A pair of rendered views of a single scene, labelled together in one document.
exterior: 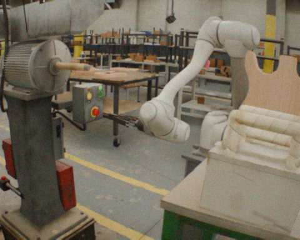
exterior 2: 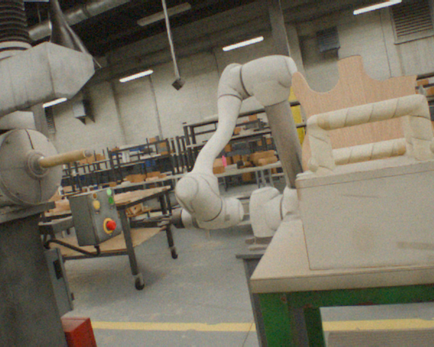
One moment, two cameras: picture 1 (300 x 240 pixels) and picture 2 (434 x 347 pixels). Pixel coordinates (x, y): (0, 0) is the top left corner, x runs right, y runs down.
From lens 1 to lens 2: 0.21 m
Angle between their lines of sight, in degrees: 17
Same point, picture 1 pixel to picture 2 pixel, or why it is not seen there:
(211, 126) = (262, 206)
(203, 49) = (229, 106)
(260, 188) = (393, 202)
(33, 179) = not seen: outside the picture
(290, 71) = (358, 75)
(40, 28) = (1, 102)
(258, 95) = not seen: hidden behind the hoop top
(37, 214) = not seen: outside the picture
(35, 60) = (1, 157)
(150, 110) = (189, 185)
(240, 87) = (288, 141)
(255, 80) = (313, 105)
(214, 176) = (316, 212)
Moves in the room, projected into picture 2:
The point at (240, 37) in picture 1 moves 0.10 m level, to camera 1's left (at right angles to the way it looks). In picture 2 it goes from (273, 74) to (247, 77)
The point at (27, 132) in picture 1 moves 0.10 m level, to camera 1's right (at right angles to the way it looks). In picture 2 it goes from (4, 278) to (35, 271)
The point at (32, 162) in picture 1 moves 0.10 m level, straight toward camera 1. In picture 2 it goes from (19, 327) to (24, 337)
